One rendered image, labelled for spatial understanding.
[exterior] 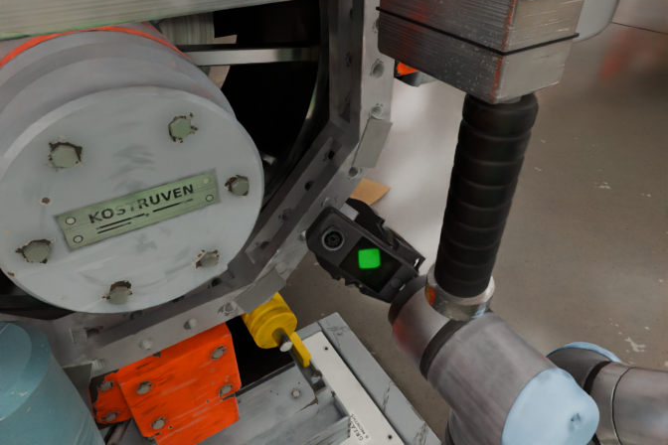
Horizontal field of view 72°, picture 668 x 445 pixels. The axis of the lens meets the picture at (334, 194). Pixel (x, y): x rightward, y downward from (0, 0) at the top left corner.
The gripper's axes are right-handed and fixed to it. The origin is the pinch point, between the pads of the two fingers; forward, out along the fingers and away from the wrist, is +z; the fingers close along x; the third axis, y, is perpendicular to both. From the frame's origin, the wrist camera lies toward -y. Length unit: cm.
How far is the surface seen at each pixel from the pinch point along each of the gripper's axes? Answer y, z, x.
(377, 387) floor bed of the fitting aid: 50, 1, -29
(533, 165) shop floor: 137, 50, 47
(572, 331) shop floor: 95, -10, 5
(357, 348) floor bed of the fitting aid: 51, 11, -28
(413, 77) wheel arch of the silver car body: 4.1, 3.0, 21.0
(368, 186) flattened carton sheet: 90, 72, 1
